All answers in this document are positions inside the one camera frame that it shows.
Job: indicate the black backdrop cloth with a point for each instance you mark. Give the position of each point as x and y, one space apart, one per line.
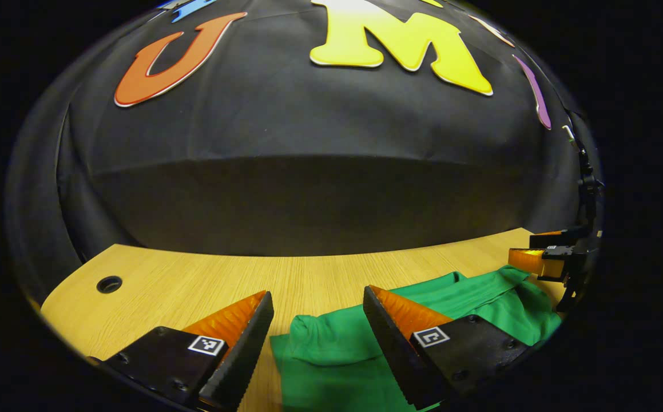
308 189

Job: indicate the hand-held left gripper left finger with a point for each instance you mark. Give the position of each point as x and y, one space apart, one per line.
245 360

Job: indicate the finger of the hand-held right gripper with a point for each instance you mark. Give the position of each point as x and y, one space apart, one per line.
560 237
557 260

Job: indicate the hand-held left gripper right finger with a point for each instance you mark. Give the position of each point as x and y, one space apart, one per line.
394 355

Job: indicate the green T-shirt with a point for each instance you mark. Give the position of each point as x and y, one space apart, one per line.
331 355

